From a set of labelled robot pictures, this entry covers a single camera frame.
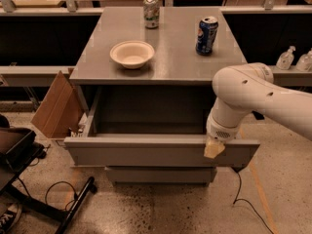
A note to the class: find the blue pepsi can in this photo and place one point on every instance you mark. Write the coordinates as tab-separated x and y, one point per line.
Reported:
207	30

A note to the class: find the black power adapter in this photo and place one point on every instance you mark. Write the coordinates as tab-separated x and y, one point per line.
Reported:
237	170

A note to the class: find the grey top drawer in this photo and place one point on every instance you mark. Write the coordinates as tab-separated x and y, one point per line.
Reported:
153	126

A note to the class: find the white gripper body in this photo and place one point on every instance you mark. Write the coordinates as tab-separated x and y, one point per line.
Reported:
219	130

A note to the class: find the grey drawer cabinet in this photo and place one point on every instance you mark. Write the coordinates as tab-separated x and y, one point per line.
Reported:
175	62

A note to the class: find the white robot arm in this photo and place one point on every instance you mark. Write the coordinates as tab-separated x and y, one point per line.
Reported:
242	89

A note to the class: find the green white soda can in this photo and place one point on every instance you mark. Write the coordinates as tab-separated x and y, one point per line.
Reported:
151	13

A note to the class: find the white paper bowl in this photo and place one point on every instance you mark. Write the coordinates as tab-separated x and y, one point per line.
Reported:
132	54

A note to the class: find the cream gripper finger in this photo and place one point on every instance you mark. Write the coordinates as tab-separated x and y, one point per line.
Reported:
213	147

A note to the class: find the brown cardboard box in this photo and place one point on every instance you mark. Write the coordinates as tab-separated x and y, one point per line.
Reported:
59	111

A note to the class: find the grey drawer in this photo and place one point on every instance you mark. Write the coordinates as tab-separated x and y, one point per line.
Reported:
160	175
153	126

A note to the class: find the clear sanitizer bottle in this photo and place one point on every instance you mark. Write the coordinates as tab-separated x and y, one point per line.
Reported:
286	59
304	63

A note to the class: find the grey bottom drawer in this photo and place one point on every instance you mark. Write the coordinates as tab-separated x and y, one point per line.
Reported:
160	175

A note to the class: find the black white sneaker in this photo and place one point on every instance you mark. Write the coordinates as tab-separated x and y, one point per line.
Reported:
9	218

